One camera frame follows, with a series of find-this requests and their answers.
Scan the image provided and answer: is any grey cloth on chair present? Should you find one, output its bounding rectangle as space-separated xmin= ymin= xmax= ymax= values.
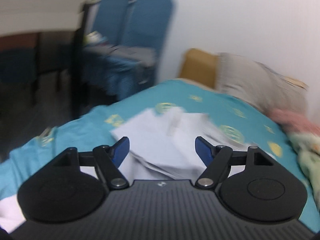
xmin=84 ymin=44 xmax=156 ymax=67

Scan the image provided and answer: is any green cartoon fleece blanket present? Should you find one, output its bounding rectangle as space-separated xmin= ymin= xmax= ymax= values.
xmin=287 ymin=132 xmax=319 ymax=207

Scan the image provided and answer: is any yellow bed headboard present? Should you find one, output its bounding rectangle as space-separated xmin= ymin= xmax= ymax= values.
xmin=178 ymin=48 xmax=219 ymax=89

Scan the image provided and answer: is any pink fluffy blanket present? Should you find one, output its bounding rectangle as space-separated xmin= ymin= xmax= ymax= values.
xmin=268 ymin=109 xmax=319 ymax=141

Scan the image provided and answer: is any teal patterned bed sheet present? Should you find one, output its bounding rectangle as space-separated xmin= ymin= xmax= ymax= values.
xmin=1 ymin=80 xmax=319 ymax=232

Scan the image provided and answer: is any blue covered chair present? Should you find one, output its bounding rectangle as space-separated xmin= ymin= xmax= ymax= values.
xmin=85 ymin=0 xmax=130 ymax=44
xmin=82 ymin=0 xmax=174 ymax=101

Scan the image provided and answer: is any white t-shirt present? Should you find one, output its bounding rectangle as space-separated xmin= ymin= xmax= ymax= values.
xmin=1 ymin=107 xmax=248 ymax=232

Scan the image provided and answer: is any white desk with dark top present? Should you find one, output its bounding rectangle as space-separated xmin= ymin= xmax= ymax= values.
xmin=1 ymin=0 xmax=85 ymax=104

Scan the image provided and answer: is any blue covered chair far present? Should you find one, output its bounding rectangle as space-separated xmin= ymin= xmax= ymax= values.
xmin=85 ymin=0 xmax=130 ymax=44

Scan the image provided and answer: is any grey pillow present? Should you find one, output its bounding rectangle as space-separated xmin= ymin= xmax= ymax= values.
xmin=216 ymin=53 xmax=308 ymax=114

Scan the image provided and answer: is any blue covered chair near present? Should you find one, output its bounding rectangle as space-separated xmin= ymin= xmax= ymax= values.
xmin=82 ymin=0 xmax=174 ymax=101

